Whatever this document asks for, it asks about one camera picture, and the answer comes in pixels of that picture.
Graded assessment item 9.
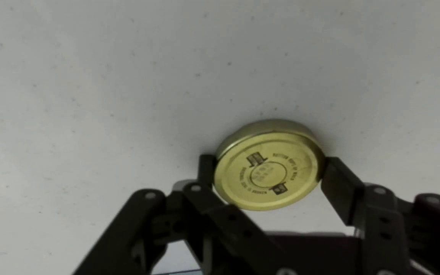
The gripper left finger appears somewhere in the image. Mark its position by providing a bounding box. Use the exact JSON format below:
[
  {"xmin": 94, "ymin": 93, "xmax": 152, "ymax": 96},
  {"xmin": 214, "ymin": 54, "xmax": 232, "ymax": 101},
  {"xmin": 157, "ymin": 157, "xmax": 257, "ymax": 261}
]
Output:
[{"xmin": 72, "ymin": 154, "xmax": 299, "ymax": 275}]

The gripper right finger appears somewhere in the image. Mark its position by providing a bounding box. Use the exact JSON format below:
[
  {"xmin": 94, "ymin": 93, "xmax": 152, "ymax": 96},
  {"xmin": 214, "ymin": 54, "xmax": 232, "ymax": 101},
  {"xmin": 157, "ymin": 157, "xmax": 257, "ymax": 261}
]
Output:
[{"xmin": 320, "ymin": 157, "xmax": 440, "ymax": 275}]

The gold metal jar lid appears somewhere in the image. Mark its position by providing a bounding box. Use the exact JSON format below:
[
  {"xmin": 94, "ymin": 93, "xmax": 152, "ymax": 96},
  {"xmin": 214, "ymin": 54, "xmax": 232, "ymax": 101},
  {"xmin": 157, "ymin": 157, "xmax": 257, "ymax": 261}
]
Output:
[{"xmin": 213, "ymin": 119, "xmax": 326, "ymax": 211}]

